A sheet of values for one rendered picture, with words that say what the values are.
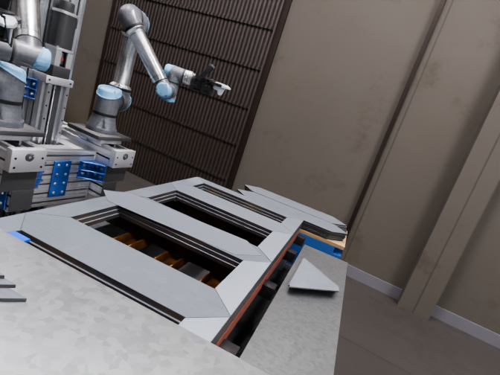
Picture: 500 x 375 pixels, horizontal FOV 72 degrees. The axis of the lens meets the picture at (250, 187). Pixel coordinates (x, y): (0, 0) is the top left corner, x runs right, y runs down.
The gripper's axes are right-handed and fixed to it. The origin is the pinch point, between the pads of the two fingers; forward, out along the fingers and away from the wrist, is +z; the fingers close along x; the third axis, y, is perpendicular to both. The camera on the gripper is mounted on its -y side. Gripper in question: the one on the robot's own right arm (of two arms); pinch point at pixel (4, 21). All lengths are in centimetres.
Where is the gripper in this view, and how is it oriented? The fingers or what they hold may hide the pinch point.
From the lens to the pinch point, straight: 104.4
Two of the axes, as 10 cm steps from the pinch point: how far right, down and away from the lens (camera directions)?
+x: -7.0, -0.1, -7.1
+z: 6.1, 5.1, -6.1
